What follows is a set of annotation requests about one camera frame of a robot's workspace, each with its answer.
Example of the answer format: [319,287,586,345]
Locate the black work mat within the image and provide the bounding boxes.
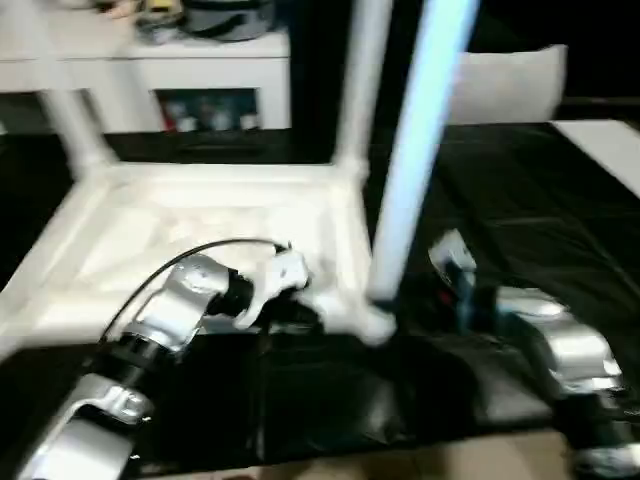
[0,120,640,476]

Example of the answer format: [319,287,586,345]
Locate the white board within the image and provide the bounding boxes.
[550,118,640,201]

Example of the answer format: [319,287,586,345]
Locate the white cabinet with glass doors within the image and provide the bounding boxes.
[0,15,293,134]

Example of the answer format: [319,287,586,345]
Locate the white plastic table leg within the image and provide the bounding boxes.
[15,0,116,181]
[333,0,393,176]
[365,0,479,306]

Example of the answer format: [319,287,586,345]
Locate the black cabinet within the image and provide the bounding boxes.
[288,0,451,131]

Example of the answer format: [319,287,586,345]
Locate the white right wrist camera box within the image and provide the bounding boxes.
[427,230,479,296]

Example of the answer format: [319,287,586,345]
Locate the dark gear on cabinet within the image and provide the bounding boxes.
[135,0,276,43]

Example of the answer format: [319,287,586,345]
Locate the white plastic table top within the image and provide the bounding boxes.
[0,160,398,359]

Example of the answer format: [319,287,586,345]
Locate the grey cushion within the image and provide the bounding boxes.
[445,45,569,126]

